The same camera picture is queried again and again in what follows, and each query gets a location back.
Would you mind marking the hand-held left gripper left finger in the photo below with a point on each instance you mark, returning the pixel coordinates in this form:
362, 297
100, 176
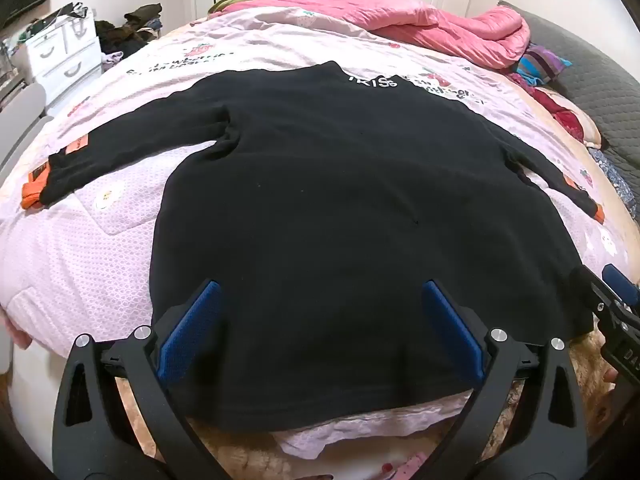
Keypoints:
192, 325

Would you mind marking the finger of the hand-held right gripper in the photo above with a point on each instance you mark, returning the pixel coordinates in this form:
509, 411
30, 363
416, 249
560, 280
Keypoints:
620, 280
607, 305

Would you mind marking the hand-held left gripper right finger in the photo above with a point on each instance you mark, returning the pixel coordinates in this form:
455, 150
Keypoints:
452, 325

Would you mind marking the black sweater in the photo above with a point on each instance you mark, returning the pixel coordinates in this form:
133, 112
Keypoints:
325, 210

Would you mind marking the dark clothes pile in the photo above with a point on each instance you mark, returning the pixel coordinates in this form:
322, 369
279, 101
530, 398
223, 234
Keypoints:
130, 30

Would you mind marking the tan bed sheet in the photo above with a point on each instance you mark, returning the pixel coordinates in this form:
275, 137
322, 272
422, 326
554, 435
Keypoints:
622, 240

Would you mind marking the blue floral cloth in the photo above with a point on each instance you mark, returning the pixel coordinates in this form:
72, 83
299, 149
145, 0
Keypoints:
617, 175

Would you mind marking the pink strawberry printed blanket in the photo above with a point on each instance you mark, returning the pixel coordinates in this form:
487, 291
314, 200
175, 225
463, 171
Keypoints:
90, 260

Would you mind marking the beige fluffy clothing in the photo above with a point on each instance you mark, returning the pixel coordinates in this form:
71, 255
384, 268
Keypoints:
235, 455

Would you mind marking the red patterned cloth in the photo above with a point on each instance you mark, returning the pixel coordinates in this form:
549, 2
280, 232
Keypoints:
565, 110

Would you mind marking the grey quilted headboard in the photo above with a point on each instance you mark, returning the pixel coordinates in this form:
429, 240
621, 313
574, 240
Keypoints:
590, 70

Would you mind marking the grey chair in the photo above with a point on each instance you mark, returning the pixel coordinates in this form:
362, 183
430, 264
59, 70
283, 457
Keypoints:
20, 120

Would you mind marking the lilac cloth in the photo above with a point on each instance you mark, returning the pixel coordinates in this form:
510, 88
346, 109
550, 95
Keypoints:
112, 58

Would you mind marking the pink quilt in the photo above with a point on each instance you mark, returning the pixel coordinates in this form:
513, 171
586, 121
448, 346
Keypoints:
450, 25

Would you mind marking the white drawer cabinet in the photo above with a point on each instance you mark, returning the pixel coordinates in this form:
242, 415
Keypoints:
60, 55

